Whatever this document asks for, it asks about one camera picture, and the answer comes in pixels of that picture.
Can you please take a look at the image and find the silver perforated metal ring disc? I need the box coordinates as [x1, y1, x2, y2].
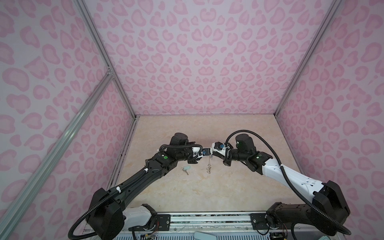
[207, 156, 212, 174]

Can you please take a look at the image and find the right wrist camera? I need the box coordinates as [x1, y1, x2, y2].
[211, 142, 233, 160]

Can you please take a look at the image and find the black corrugated cable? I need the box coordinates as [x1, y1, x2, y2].
[224, 129, 352, 236]
[67, 143, 196, 240]

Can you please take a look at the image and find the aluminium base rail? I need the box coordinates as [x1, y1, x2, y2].
[80, 211, 343, 240]

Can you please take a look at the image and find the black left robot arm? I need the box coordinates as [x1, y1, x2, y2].
[80, 133, 212, 240]

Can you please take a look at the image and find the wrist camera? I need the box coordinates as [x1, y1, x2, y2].
[211, 142, 233, 160]
[192, 147, 212, 157]

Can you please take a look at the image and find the black corrugated left cable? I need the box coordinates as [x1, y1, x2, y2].
[67, 143, 196, 240]

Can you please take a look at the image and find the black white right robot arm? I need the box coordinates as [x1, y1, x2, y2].
[213, 130, 352, 236]

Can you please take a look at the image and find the diagonal aluminium frame bar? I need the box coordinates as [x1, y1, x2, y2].
[1, 73, 114, 240]

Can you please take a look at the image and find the black corrugated right cable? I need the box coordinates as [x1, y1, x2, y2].
[224, 129, 352, 236]

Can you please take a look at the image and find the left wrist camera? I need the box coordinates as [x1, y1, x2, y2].
[192, 147, 212, 157]

